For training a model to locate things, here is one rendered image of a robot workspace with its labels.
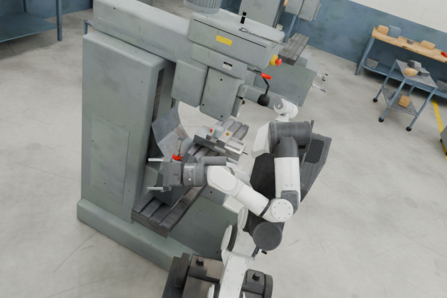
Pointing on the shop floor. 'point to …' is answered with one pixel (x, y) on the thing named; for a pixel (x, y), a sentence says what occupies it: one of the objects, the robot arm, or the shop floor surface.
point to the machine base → (132, 235)
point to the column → (120, 119)
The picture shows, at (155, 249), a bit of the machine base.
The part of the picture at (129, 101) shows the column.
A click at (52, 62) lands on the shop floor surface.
